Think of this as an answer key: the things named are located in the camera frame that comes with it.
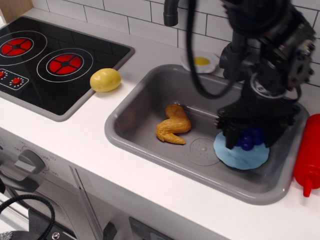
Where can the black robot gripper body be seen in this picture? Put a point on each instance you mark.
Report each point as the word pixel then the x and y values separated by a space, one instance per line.
pixel 253 110

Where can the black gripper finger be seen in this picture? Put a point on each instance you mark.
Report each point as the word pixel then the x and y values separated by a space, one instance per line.
pixel 271 135
pixel 231 134

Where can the blue toy blueberry cluster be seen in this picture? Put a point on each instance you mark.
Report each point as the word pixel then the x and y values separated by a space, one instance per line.
pixel 249 138

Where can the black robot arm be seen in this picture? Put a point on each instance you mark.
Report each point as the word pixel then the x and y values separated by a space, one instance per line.
pixel 271 52

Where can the light blue toy plate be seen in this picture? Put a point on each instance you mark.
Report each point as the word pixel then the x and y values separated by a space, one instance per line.
pixel 239 158

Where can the grey toy sink basin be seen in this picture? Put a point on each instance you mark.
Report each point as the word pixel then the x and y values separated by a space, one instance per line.
pixel 132 126

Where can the red ketchup squeeze bottle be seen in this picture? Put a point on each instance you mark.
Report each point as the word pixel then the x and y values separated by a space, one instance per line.
pixel 307 167

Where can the orange toy chicken wing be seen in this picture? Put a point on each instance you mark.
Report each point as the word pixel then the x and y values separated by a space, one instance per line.
pixel 177 122

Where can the dark grey toy faucet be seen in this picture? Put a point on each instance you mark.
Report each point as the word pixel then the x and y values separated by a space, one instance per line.
pixel 171 12

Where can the toy fried egg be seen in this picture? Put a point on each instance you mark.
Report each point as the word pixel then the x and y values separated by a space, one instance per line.
pixel 205 62

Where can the yellow toy potato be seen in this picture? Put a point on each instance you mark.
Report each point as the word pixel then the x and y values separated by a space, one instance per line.
pixel 105 80

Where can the black toy stove top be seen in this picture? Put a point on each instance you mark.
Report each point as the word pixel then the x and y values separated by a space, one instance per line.
pixel 47 68

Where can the grey oven knob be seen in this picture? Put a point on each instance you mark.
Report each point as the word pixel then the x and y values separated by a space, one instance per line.
pixel 29 162

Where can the white toy oven front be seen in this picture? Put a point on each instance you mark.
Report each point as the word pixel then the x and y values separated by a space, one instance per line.
pixel 57 182

